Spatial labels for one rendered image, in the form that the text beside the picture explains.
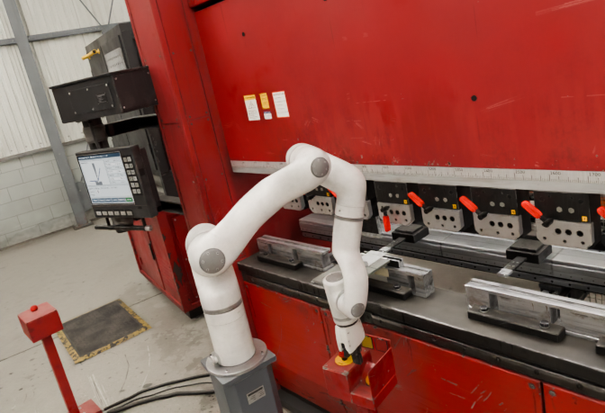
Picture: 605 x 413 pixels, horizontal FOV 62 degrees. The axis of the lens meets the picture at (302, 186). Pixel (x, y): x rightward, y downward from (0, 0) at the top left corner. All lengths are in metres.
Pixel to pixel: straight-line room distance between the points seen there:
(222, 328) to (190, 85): 1.35
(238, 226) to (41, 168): 7.25
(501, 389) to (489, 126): 0.85
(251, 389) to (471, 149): 0.98
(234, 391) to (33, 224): 7.26
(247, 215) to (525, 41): 0.89
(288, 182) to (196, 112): 1.19
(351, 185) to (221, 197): 1.21
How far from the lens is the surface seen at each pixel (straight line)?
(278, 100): 2.21
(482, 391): 1.94
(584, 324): 1.76
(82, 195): 8.54
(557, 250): 2.08
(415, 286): 2.03
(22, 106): 8.52
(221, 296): 1.51
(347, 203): 1.54
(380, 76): 1.80
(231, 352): 1.58
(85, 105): 2.72
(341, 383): 1.90
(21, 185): 8.58
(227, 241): 1.42
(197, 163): 2.54
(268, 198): 1.45
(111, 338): 4.47
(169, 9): 2.56
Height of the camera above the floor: 1.85
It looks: 14 degrees down
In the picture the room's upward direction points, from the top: 12 degrees counter-clockwise
